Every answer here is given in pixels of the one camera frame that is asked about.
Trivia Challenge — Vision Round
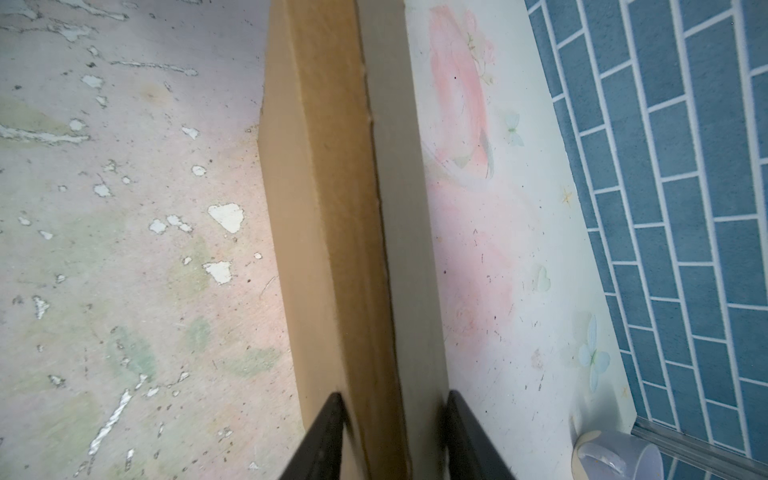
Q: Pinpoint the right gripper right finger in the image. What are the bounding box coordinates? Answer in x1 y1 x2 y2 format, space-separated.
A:
445 390 515 480

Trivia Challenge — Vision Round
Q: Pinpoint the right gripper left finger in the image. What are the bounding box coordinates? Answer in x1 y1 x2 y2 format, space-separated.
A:
279 392 346 480

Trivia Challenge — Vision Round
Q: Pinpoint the brown cardboard paper box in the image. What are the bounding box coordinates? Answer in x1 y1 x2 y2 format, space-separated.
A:
259 1 448 479

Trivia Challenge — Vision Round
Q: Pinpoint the lavender ceramic cup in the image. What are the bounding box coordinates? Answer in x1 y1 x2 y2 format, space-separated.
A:
571 430 666 480

